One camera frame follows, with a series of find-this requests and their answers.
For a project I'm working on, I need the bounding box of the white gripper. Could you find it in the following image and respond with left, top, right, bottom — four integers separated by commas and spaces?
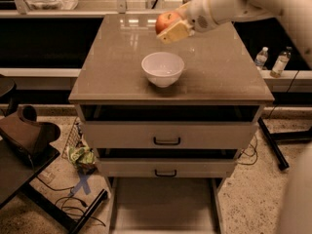
157, 0, 219, 44

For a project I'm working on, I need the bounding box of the middle drawer front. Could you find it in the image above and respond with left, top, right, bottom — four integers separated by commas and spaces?
97, 158, 236, 177

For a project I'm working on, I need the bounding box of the red apple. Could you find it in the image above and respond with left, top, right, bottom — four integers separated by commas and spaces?
155, 11, 180, 34

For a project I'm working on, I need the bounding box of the green snack bag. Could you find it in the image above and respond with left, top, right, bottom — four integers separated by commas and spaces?
65, 146, 96, 174

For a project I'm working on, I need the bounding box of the black desk left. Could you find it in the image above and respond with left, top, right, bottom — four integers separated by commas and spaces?
0, 140, 107, 234

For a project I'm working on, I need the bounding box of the wire basket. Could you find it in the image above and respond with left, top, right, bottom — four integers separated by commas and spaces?
61, 117, 82, 159

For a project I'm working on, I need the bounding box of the open bottom drawer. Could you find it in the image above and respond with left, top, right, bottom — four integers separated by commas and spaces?
109, 177, 225, 234

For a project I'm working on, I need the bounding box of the black table leg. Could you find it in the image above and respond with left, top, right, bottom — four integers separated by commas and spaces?
257, 118, 289, 171

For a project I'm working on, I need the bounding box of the top drawer front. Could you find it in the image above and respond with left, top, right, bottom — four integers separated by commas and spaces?
81, 121, 257, 149

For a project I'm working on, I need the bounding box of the grey drawer cabinet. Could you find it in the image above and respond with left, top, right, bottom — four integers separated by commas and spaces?
69, 15, 272, 234

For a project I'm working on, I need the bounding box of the blue tape cross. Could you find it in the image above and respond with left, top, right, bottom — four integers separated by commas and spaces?
70, 173, 91, 195

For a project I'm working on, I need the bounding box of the black cable on floor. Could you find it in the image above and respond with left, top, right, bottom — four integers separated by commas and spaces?
35, 175, 107, 228

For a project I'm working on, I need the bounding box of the black cables right of cabinet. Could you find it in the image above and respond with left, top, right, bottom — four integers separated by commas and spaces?
237, 134, 259, 167

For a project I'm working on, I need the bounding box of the small water bottle blue label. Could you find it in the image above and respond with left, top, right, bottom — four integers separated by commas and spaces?
254, 47, 268, 70

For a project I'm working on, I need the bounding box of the brown chair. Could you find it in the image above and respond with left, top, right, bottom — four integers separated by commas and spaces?
0, 105, 60, 166

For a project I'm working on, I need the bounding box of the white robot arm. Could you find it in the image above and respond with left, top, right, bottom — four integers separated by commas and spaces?
155, 0, 312, 234

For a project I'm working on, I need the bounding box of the bottle with yellow liquid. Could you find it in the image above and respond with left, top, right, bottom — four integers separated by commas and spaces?
270, 47, 293, 78

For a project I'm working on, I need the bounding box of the white bowl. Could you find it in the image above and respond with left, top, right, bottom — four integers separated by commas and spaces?
141, 52, 184, 88

